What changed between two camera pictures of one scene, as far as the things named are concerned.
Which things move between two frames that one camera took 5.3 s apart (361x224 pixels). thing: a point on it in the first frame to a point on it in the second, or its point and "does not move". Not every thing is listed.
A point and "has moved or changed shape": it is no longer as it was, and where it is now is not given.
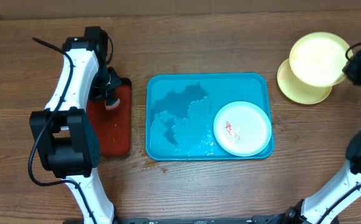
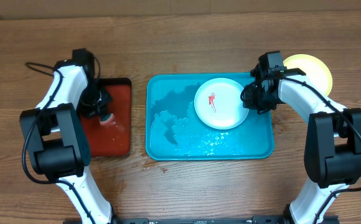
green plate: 318,58 has moved or changed shape
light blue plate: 242,129 to 218,104
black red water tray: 113,126 does not move
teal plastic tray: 195,116 does not move
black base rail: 268,219 does not move
